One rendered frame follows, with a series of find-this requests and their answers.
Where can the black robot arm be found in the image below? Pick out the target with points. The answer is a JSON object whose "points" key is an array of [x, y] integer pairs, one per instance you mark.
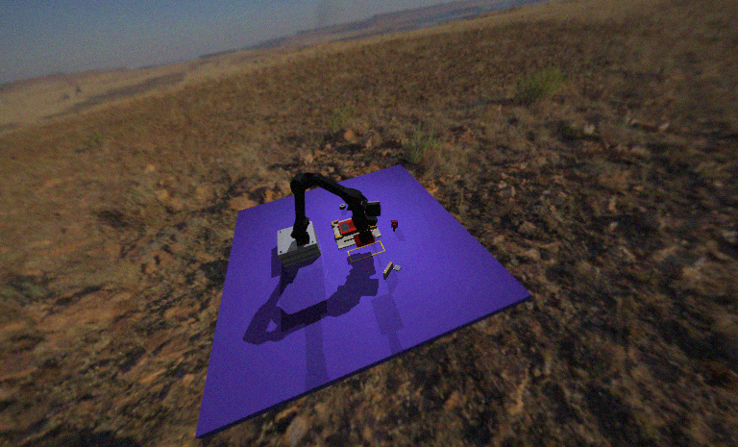
{"points": [[351, 196]]}

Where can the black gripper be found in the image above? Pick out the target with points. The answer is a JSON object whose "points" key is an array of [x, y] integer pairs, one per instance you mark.
{"points": [[364, 236]]}

